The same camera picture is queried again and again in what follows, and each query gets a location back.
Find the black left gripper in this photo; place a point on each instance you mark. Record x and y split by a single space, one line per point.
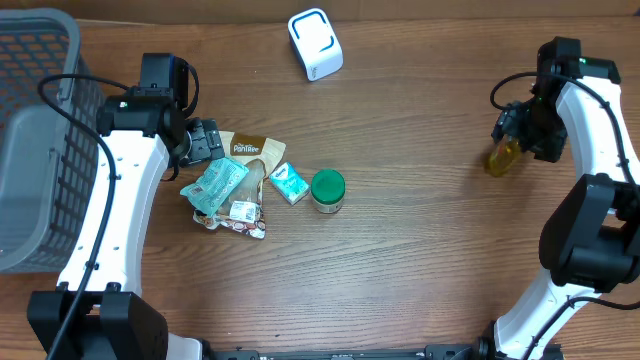
206 138

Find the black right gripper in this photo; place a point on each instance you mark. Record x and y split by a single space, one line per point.
549 150

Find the yellow oil bottle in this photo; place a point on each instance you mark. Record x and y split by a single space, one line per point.
504 155

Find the teal wipes packet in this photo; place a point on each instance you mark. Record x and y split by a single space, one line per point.
218 181

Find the brown PaniTree snack pouch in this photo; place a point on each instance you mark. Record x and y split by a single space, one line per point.
243 211

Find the teal Kleenex tissue pack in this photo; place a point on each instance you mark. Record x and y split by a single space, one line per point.
289 183

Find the green lid jar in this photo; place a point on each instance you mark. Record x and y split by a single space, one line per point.
328 189

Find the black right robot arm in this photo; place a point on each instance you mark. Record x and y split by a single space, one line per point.
590 244

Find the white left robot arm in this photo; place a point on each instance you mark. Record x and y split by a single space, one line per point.
96 310

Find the white barcode scanner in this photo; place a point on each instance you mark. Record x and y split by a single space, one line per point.
315 43

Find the grey plastic basket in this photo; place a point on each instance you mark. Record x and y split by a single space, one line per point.
48 166

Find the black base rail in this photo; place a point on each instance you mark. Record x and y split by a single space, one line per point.
340 354

